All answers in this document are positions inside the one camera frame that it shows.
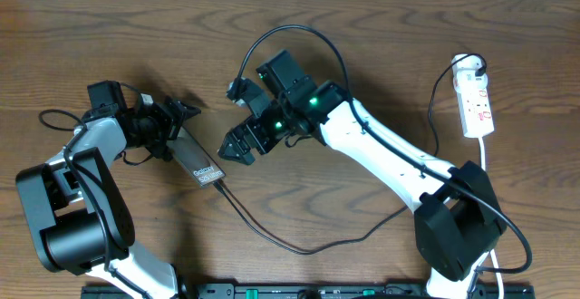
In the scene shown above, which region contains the black USB charging cable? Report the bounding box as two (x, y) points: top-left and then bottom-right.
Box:
(212, 53), (488, 256)

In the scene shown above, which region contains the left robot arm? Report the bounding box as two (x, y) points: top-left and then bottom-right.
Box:
(15, 81), (200, 298)

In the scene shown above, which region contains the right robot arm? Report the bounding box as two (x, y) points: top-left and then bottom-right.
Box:
(218, 50), (507, 298)

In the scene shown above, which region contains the white power strip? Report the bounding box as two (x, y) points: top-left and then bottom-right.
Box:
(451, 53), (495, 139)

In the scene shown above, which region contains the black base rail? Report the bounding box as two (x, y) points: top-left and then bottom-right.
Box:
(80, 283), (536, 299)

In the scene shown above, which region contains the white power strip cord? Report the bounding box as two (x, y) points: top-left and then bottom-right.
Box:
(478, 136), (505, 299)

